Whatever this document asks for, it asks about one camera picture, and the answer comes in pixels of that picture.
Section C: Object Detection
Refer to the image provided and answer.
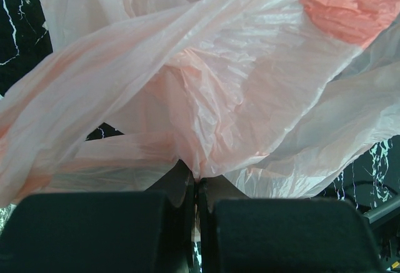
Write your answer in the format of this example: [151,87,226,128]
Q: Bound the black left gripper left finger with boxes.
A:
[1,161,195,272]

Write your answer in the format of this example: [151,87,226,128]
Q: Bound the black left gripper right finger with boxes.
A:
[197,176,384,272]

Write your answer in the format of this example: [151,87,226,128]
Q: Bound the pink plastic bag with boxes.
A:
[1,0,399,206]

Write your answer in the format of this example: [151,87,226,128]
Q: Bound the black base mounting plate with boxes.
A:
[359,196,399,272]

